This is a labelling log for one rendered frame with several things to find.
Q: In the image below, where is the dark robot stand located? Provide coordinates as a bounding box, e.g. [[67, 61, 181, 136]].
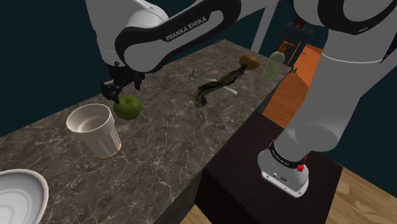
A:
[[194, 109, 344, 224]]

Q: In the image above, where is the dark chair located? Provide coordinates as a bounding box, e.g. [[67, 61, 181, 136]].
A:
[[280, 17, 315, 67]]

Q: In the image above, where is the green apple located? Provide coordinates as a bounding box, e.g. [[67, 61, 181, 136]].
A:
[[113, 94, 143, 122]]

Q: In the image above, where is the dark twisted banana peel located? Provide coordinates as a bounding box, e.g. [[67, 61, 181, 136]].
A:
[[192, 64, 249, 109]]

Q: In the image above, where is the white bowl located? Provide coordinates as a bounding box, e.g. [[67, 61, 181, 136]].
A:
[[0, 168, 50, 224]]

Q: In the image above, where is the white ribbed cup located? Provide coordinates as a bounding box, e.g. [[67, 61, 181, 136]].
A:
[[66, 103, 123, 160]]

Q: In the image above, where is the green soap pump bottle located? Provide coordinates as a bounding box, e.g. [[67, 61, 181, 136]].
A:
[[260, 41, 296, 82]]

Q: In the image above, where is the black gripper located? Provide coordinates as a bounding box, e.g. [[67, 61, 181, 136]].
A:
[[101, 61, 146, 105]]

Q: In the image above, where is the white spoon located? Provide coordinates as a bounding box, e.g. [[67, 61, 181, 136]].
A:
[[207, 78, 239, 95]]

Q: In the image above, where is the grey fork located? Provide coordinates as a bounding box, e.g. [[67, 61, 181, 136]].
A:
[[188, 67, 211, 81]]

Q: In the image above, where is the brown potato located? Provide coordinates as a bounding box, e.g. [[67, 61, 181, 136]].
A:
[[239, 54, 261, 71]]

